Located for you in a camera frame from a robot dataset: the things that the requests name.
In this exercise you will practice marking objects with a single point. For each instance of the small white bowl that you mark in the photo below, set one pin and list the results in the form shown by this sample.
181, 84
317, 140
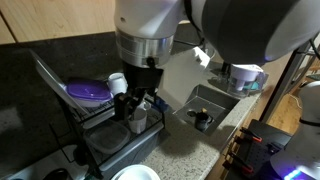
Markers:
136, 174

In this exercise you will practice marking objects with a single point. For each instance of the stainless steel sink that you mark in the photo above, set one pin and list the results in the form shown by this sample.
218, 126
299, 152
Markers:
216, 103

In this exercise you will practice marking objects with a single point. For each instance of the white water filter pitcher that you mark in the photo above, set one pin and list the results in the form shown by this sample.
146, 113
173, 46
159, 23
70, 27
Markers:
245, 78

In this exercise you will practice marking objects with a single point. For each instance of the black base plate with clamps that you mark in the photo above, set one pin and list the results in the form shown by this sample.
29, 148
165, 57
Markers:
256, 148

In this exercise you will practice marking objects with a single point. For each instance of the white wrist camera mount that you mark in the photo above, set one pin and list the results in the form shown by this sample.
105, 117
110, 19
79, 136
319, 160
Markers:
183, 76

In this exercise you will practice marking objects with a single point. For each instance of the plain white mug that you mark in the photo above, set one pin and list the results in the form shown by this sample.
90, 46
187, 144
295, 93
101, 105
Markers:
138, 121

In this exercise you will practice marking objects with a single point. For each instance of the large white plate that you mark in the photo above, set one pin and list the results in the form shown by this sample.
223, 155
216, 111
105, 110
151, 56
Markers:
50, 78

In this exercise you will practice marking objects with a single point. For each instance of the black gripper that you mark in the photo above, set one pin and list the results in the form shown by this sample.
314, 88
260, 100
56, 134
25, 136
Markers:
141, 76

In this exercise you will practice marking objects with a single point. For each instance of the clear plastic container lid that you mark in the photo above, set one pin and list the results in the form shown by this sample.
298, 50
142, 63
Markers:
106, 136

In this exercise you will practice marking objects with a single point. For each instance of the white saucer plate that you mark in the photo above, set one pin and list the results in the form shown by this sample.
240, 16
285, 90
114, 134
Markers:
116, 175

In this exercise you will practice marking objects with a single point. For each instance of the white flat tray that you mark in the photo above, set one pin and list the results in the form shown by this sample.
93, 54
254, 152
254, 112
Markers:
50, 161

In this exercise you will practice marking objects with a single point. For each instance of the wooden wall cabinets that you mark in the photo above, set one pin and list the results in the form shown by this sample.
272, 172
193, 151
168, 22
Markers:
60, 16

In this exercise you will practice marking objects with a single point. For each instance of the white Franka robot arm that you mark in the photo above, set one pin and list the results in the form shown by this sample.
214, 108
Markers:
233, 26

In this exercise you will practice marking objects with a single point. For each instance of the white mug with black print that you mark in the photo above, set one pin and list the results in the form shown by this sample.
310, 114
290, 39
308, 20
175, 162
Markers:
116, 83

